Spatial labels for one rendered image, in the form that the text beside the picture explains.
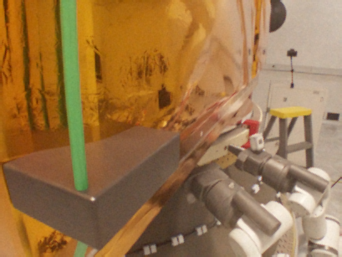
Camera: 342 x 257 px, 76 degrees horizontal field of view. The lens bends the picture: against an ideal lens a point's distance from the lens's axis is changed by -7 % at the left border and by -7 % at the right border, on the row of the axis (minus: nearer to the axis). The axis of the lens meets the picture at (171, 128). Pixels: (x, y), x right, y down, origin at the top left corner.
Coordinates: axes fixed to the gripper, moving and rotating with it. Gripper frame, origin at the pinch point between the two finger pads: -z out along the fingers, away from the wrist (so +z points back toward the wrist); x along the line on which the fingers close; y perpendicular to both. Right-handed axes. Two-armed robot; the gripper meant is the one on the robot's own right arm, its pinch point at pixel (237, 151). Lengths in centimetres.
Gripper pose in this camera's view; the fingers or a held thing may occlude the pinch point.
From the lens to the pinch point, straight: 75.4
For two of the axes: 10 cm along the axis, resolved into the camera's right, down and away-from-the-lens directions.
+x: -7.2, 2.0, -6.6
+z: 6.8, 4.0, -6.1
